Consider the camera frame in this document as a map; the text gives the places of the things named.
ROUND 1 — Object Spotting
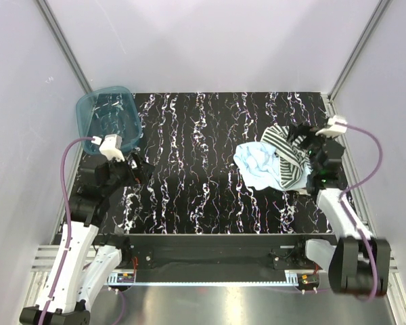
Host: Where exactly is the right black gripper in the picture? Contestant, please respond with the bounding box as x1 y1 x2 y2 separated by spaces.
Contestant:
286 122 336 174

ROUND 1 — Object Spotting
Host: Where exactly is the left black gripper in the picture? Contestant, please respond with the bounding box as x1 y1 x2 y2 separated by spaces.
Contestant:
102 150 155 196

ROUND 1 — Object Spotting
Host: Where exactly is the black white striped towel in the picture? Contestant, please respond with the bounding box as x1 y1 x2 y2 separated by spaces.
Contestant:
261 125 311 191

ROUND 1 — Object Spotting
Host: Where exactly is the light blue towel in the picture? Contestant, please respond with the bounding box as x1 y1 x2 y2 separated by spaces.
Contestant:
233 142 311 191

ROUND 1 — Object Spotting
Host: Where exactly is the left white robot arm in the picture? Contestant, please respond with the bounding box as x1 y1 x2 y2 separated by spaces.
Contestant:
19 153 155 324

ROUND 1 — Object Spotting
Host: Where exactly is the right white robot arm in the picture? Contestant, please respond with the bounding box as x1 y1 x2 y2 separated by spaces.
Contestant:
287 121 391 300

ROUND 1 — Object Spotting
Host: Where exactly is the teal transparent plastic bin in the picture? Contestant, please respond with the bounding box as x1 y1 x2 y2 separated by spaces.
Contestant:
76 86 142 152

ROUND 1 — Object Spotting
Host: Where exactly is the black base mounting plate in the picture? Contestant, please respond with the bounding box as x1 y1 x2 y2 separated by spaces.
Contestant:
128 234 336 268

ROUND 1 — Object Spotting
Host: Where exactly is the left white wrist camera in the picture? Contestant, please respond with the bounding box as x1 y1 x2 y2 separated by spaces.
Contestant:
91 134 125 162

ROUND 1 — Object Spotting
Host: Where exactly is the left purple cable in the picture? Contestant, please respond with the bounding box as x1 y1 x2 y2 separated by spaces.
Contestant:
37 137 101 325

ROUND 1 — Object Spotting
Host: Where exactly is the purple cable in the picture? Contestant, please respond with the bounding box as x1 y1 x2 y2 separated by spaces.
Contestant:
37 137 101 325
338 123 385 301

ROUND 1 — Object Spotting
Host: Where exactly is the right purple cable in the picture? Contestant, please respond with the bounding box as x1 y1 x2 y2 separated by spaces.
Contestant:
338 123 385 301

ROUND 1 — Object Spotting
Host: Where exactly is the left aluminium frame post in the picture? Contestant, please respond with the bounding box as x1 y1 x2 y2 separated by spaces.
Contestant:
34 0 93 93

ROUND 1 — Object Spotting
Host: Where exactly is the aluminium frame post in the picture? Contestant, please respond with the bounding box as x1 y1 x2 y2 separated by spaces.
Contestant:
34 0 93 93
328 0 392 102

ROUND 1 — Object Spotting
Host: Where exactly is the white slotted cable duct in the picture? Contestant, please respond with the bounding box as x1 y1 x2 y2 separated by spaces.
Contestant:
106 271 301 287

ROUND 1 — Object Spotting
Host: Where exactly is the right aluminium frame post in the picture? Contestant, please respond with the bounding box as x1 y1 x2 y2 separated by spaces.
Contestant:
328 0 392 102

